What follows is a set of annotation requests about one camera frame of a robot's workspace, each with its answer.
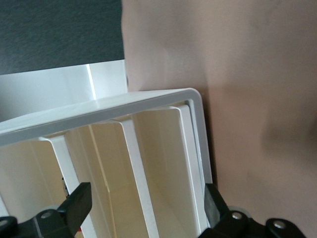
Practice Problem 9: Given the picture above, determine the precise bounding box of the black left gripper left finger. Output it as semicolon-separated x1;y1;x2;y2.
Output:
17;182;93;238

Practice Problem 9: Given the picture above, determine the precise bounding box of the brown table mat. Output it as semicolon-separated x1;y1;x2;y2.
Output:
120;0;317;238

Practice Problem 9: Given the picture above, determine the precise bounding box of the white drawer cabinet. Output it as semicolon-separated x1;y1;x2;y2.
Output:
0;59;213;238

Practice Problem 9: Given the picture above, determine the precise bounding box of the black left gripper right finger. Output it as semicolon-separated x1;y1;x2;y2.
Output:
200;183;269;238

